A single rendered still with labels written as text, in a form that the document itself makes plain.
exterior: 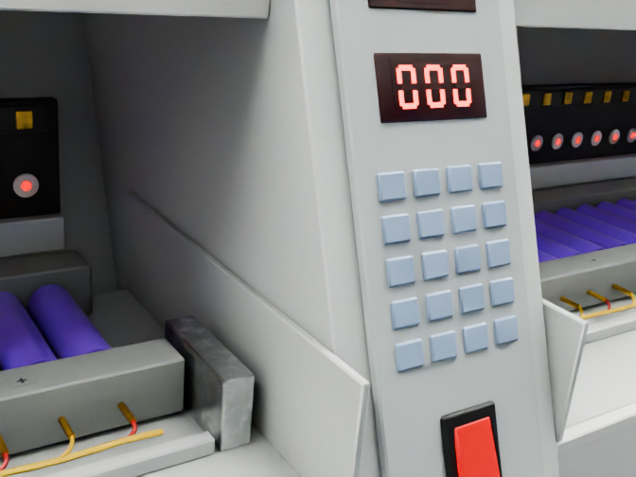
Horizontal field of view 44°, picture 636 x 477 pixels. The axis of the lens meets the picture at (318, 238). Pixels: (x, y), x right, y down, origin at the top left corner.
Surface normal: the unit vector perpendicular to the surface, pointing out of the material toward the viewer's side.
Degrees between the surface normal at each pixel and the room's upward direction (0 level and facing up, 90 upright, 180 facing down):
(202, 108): 90
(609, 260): 21
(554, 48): 90
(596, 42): 90
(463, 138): 90
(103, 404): 110
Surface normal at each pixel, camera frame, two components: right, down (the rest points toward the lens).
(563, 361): -0.83, 0.12
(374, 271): 0.54, -0.02
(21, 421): 0.54, 0.33
